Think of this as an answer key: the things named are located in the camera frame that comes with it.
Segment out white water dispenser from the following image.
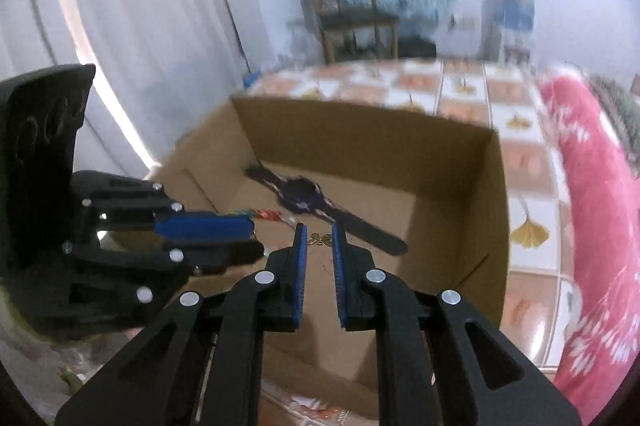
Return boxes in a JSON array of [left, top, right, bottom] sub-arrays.
[[481, 0, 535, 62]]

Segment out rainbow beaded bracelet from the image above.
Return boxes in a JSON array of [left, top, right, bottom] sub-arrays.
[[232, 207, 290, 223]]

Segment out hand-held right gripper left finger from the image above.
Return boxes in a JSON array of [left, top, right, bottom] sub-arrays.
[[54, 223, 308, 426]]

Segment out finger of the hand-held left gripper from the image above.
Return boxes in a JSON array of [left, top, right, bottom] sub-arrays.
[[63, 239, 266, 307], [74, 171, 255, 241]]

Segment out black box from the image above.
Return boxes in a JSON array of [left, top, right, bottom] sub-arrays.
[[399, 34, 437, 57]]

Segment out pink floral blanket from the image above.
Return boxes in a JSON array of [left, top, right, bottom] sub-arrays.
[[539, 66, 640, 424]]

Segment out brown cardboard box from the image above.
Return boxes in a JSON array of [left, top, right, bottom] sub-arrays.
[[150, 96, 511, 422]]

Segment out white curtain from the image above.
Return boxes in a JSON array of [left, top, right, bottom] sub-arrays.
[[0, 0, 273, 179]]

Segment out green floral pillow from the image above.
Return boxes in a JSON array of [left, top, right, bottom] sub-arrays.
[[589, 74, 640, 181]]

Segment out purple smartwatch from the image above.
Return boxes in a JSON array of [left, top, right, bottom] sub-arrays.
[[245, 163, 408, 257]]

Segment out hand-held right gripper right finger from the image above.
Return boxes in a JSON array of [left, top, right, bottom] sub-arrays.
[[331, 222, 583, 426]]

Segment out wooden chair with dark seat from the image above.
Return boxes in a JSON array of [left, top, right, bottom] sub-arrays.
[[300, 0, 402, 64]]

